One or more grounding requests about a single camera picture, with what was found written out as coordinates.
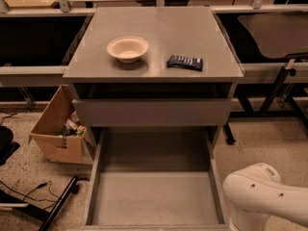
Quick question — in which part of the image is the grey drawer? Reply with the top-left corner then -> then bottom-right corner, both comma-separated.
73,99 -> 232,127
68,129 -> 228,231

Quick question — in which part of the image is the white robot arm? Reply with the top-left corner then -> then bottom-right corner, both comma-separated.
222,163 -> 308,231

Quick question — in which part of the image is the grey drawer cabinet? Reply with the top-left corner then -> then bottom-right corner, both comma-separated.
64,7 -> 244,148

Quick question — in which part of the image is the grey top drawer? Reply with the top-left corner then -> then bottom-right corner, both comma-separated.
73,99 -> 232,127

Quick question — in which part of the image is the dark blue snack packet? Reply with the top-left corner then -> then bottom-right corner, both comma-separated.
167,55 -> 203,71

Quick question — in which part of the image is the cardboard box with trash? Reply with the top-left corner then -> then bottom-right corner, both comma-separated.
29,85 -> 95,165

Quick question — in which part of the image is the grey chair seat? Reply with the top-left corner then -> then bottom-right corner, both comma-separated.
238,12 -> 308,59

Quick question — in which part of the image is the black chair base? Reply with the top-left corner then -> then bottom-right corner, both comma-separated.
0,126 -> 20,166

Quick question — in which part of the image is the black floor stand leg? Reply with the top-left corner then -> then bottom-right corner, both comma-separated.
0,176 -> 79,231

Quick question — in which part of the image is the black table leg frame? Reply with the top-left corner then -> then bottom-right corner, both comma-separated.
222,52 -> 308,145

